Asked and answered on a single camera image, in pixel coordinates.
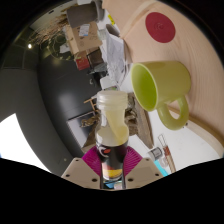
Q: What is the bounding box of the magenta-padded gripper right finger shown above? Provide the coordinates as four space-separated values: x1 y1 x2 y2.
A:
121 145 164 190

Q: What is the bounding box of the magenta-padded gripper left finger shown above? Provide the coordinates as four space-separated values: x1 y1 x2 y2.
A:
60 145 102 190

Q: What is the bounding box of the clear drink bottle dark label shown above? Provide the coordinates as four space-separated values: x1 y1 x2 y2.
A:
95 90 130 183

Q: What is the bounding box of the small white-lidded jar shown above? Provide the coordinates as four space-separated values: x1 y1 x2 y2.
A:
147 146 163 161

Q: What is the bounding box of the packaged wooden paintbrush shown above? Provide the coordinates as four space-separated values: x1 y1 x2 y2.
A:
157 133 177 174

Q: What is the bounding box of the large ceiling light panel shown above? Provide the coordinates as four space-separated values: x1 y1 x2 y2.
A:
0 113 51 173

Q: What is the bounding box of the lime green mug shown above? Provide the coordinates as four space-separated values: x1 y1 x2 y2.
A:
130 60 192 131

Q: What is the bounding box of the red box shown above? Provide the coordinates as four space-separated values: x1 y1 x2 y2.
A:
74 56 90 72

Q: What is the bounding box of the spread newspaper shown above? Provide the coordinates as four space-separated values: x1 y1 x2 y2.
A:
99 31 134 86

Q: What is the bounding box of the brown cardboard box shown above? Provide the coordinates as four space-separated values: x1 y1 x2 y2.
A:
64 21 103 56

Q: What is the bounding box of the flat round red coaster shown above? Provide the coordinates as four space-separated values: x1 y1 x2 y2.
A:
145 11 177 44

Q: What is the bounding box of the small yellow tag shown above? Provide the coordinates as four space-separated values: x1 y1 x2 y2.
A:
107 13 116 26

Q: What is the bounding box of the black wall screen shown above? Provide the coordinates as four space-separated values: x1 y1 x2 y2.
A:
66 111 98 151

